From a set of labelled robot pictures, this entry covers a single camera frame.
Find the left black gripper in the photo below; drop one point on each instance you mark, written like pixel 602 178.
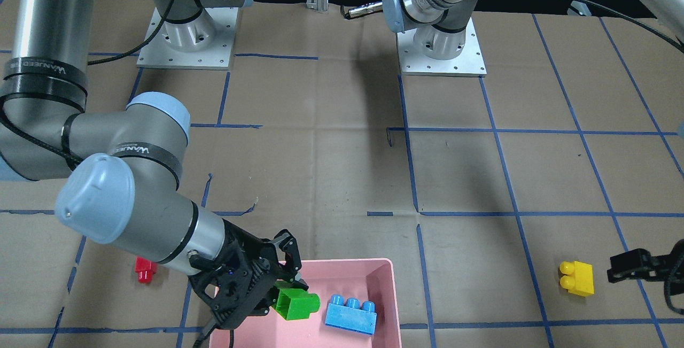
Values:
pixel 636 265

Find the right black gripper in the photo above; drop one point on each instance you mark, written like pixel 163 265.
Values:
pixel 241 245

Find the green toy block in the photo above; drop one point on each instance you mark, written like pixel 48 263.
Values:
pixel 295 304

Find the yellow toy block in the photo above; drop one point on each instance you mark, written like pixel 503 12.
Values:
pixel 577 278

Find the blue toy block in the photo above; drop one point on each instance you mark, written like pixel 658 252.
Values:
pixel 351 314

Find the red toy block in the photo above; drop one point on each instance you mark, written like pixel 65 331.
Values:
pixel 145 270

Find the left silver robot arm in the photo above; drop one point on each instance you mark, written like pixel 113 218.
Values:
pixel 440 28

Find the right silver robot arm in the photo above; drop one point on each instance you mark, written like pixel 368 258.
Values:
pixel 123 170

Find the pink plastic box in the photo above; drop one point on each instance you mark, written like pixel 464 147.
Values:
pixel 364 279

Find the brown paper table cover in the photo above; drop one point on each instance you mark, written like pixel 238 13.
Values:
pixel 476 189

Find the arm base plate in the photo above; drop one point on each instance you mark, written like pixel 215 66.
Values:
pixel 205 43
pixel 426 51

